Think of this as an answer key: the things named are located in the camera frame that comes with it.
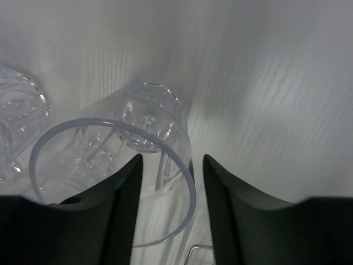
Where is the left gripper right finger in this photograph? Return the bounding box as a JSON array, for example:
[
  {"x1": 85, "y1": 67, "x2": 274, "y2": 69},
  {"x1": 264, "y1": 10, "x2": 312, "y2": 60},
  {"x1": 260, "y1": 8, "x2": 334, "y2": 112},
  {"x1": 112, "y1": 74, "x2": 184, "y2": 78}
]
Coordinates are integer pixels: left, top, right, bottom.
[{"x1": 203, "y1": 155, "x2": 352, "y2": 264}]

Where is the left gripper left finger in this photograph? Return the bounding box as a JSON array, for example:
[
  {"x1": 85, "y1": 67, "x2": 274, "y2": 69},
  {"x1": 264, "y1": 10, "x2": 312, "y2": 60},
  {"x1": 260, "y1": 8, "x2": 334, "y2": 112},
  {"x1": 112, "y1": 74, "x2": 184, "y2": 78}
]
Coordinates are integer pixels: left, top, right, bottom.
[{"x1": 1, "y1": 155, "x2": 143, "y2": 264}]

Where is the clear plastic cup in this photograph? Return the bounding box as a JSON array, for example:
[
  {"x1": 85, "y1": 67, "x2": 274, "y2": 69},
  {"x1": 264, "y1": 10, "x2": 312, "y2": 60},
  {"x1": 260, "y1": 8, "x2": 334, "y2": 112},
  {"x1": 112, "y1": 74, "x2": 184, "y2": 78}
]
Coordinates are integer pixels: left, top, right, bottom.
[
  {"x1": 1, "y1": 65, "x2": 50, "y2": 184},
  {"x1": 29, "y1": 82, "x2": 196, "y2": 248}
]

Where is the wire dish rack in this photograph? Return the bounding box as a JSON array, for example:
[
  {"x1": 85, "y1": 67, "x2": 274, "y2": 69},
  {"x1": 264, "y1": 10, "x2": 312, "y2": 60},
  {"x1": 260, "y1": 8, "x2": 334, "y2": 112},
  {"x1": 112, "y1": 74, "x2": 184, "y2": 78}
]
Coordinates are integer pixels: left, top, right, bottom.
[{"x1": 184, "y1": 243, "x2": 215, "y2": 265}]

